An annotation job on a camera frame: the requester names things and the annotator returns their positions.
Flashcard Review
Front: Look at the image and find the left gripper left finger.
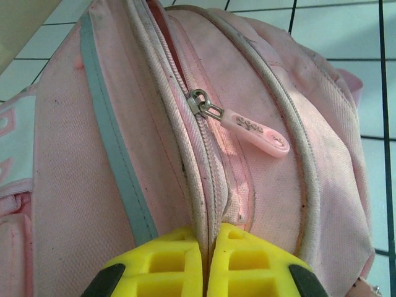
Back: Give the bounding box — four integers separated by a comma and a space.
82, 225, 204, 297

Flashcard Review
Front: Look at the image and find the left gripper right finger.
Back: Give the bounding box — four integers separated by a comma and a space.
205, 222, 329, 297

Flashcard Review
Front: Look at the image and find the pink backpack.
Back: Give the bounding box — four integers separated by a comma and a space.
0, 0, 384, 297

